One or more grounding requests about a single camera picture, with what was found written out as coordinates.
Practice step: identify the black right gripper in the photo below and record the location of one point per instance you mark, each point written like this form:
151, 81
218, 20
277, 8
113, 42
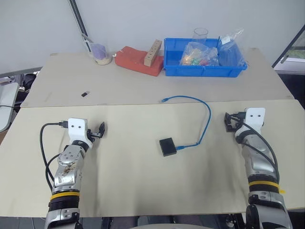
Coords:
232, 125

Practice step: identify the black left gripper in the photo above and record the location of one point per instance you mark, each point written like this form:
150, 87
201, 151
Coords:
93, 135

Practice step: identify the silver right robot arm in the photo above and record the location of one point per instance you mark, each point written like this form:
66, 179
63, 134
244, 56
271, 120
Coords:
259, 164

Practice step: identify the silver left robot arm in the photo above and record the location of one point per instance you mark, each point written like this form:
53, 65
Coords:
69, 167

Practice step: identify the small black box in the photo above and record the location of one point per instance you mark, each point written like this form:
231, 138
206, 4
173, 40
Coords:
168, 147

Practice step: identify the small black USB adapter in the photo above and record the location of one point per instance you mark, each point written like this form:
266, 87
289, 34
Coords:
85, 93

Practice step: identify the clear bag with dark contents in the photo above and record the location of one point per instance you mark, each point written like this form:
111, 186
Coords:
230, 53

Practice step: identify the clear bag of colourful parts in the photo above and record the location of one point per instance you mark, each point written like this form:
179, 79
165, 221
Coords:
199, 56

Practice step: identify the glass cup with purple cloth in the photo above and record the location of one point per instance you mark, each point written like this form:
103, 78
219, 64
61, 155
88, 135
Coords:
102, 53

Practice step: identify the red brick block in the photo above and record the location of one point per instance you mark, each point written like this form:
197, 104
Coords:
135, 60

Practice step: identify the blue plastic bin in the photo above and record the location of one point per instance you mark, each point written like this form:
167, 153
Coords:
171, 68

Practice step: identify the clear plastic cup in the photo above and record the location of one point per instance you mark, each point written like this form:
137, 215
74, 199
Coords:
200, 35

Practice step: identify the wooden block with holes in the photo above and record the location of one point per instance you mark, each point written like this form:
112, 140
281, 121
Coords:
152, 53

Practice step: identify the dark clutter beside table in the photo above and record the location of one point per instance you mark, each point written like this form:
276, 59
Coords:
26, 80

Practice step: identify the grey chair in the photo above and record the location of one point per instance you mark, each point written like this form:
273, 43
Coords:
6, 105

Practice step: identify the black slanted pole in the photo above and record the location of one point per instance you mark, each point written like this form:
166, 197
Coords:
78, 17

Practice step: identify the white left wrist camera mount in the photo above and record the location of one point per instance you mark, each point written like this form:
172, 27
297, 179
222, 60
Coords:
76, 130

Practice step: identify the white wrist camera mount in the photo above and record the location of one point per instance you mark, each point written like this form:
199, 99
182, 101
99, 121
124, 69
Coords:
256, 118
76, 130

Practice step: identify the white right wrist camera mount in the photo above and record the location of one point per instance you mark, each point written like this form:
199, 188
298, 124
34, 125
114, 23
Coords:
256, 118

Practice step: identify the black window frame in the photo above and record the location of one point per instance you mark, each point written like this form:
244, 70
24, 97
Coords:
287, 47

